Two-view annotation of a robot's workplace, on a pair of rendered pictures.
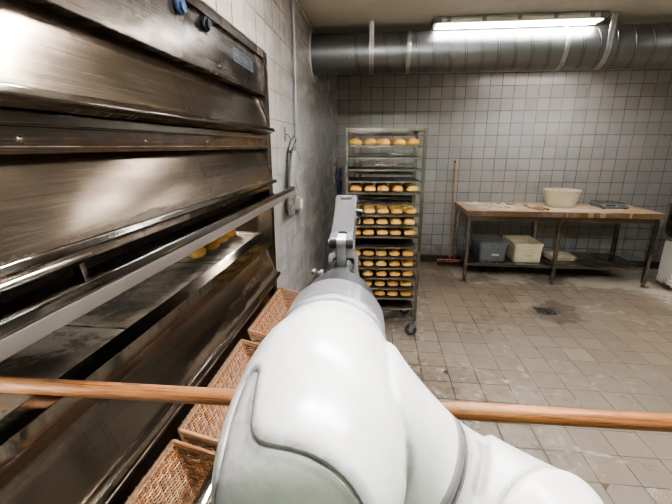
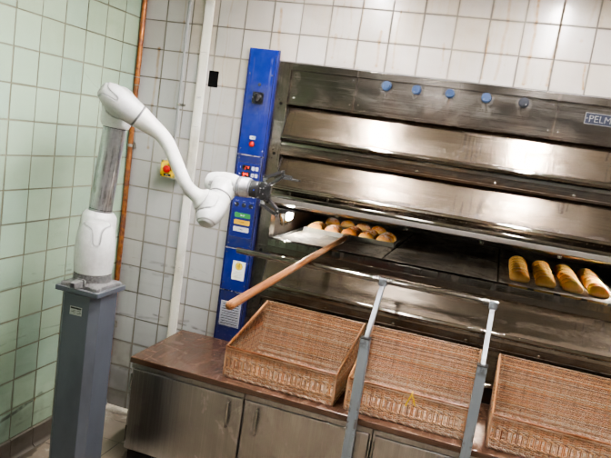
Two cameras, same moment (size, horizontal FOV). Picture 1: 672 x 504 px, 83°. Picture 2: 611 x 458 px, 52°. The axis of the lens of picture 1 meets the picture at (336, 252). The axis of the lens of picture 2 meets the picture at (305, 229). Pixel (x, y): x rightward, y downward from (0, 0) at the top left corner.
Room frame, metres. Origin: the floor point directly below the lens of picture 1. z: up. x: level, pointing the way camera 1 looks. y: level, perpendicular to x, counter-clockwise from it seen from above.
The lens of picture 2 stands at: (1.07, -2.67, 1.76)
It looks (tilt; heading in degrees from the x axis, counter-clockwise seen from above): 9 degrees down; 100
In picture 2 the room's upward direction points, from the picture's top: 8 degrees clockwise
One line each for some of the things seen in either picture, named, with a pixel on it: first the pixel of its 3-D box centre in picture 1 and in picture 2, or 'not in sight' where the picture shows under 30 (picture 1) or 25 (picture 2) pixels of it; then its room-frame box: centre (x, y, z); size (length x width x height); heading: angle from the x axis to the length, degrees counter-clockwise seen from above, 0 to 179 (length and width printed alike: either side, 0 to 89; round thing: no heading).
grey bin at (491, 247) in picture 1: (487, 247); not in sight; (4.90, -2.01, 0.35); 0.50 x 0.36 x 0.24; 174
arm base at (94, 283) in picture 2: not in sight; (89, 279); (-0.23, -0.30, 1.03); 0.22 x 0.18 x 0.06; 84
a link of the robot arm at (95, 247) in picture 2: not in sight; (95, 245); (-0.23, -0.27, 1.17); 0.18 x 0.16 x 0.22; 119
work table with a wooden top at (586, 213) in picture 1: (544, 241); not in sight; (4.82, -2.71, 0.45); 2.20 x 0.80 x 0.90; 84
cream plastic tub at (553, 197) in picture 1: (560, 197); not in sight; (4.89, -2.86, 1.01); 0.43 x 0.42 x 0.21; 84
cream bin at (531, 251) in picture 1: (521, 248); not in sight; (4.85, -2.43, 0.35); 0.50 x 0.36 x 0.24; 175
